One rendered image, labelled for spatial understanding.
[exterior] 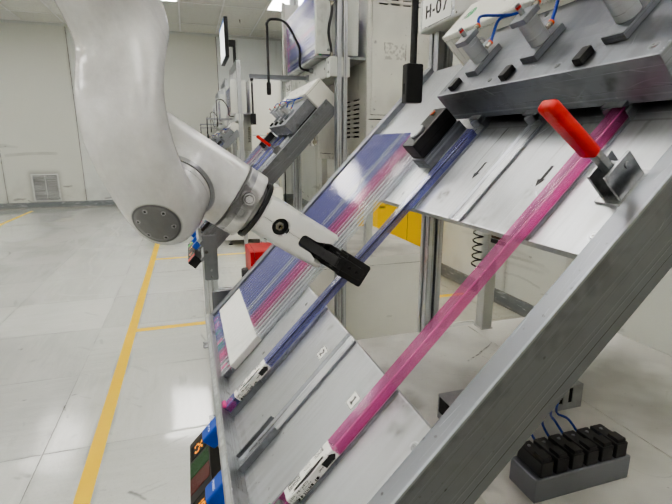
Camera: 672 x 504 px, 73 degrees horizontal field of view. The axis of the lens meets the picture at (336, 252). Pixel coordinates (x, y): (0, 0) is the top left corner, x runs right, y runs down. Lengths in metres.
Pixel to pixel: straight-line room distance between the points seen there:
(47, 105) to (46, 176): 1.18
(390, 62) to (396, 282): 0.88
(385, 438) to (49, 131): 9.07
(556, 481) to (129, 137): 0.64
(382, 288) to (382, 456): 1.57
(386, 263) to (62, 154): 7.89
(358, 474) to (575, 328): 0.21
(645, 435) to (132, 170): 0.83
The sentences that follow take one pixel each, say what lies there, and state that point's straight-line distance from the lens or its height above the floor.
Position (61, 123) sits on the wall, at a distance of 9.28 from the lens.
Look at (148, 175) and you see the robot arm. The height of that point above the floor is 1.05.
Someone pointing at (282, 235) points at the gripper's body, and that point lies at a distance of 0.54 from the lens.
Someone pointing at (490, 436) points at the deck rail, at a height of 0.86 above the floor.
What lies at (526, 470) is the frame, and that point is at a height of 0.65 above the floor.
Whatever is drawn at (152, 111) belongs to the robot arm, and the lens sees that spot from 0.44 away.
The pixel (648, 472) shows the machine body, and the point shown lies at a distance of 0.84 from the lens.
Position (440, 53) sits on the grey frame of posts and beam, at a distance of 1.11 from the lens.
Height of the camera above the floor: 1.07
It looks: 13 degrees down
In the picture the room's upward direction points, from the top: straight up
